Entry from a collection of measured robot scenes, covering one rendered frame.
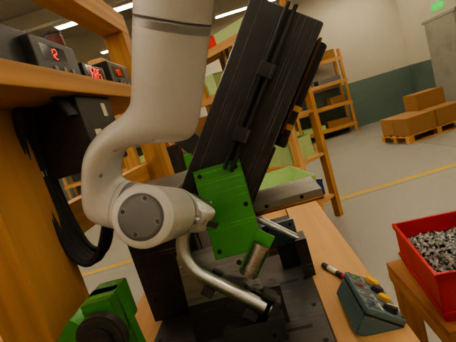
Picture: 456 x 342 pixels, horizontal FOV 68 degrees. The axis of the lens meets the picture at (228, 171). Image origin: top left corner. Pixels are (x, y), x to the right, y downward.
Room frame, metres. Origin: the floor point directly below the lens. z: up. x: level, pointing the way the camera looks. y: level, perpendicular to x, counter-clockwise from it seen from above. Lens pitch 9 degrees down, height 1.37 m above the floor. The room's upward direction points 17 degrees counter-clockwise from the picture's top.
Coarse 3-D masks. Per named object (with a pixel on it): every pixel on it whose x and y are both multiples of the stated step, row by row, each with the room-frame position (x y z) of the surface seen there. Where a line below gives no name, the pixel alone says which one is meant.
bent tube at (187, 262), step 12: (180, 240) 0.71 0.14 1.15; (180, 252) 0.71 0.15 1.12; (180, 264) 0.71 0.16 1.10; (192, 264) 0.70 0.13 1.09; (192, 276) 0.70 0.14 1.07; (204, 276) 0.69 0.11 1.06; (216, 276) 0.69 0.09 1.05; (216, 288) 0.68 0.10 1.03; (228, 288) 0.67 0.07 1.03; (240, 288) 0.68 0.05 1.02; (240, 300) 0.67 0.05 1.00; (252, 300) 0.66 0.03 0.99; (264, 300) 0.66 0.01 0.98
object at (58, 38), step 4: (48, 32) 1.00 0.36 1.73; (52, 32) 1.00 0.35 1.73; (56, 32) 1.01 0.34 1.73; (60, 32) 1.03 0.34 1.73; (44, 36) 1.01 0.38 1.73; (48, 36) 1.00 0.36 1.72; (52, 36) 1.00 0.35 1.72; (56, 36) 1.01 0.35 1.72; (60, 36) 1.02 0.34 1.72; (48, 40) 1.00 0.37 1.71; (52, 40) 1.00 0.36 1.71; (56, 40) 1.01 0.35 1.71; (60, 40) 1.01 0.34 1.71; (60, 44) 1.01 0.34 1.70; (64, 44) 1.02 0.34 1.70
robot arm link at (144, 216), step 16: (128, 192) 0.44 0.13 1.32; (144, 192) 0.43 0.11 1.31; (160, 192) 0.43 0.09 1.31; (176, 192) 0.50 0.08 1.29; (128, 208) 0.43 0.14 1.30; (144, 208) 0.43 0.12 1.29; (160, 208) 0.42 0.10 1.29; (176, 208) 0.44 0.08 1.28; (192, 208) 0.53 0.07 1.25; (128, 224) 0.43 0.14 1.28; (144, 224) 0.42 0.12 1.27; (160, 224) 0.42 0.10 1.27; (176, 224) 0.44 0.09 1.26; (192, 224) 0.54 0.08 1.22; (128, 240) 0.42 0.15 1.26; (144, 240) 0.42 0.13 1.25; (160, 240) 0.42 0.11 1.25
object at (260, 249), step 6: (252, 246) 0.70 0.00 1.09; (258, 246) 0.69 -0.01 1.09; (264, 246) 0.69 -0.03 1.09; (252, 252) 0.70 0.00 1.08; (258, 252) 0.69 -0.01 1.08; (264, 252) 0.70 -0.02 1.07; (252, 258) 0.69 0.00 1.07; (258, 258) 0.69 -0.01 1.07; (246, 264) 0.69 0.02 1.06; (252, 264) 0.69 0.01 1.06; (258, 264) 0.69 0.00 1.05; (240, 270) 0.70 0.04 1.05; (246, 270) 0.69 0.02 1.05; (252, 270) 0.69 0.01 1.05; (258, 270) 0.70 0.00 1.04; (246, 276) 0.68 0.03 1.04; (252, 276) 0.68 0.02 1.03
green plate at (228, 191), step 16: (208, 176) 0.78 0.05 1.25; (224, 176) 0.78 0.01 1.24; (240, 176) 0.77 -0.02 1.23; (208, 192) 0.77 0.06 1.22; (224, 192) 0.77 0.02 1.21; (240, 192) 0.76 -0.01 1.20; (224, 208) 0.76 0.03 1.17; (240, 208) 0.75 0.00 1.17; (224, 224) 0.75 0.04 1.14; (240, 224) 0.75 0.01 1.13; (256, 224) 0.74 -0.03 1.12; (224, 240) 0.74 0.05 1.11; (240, 240) 0.74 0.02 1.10; (224, 256) 0.74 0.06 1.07
